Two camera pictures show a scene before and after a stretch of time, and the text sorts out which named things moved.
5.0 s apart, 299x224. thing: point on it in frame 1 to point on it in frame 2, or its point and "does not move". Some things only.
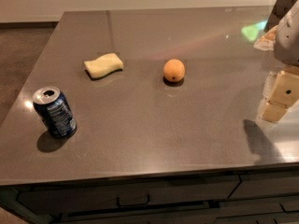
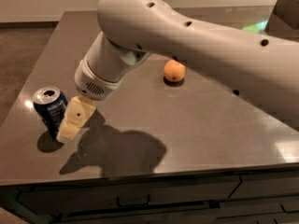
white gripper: (288, 39) to (90, 84)
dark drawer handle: (134, 204) does not move
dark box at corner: (283, 5) does not move
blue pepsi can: (51, 105) does not move
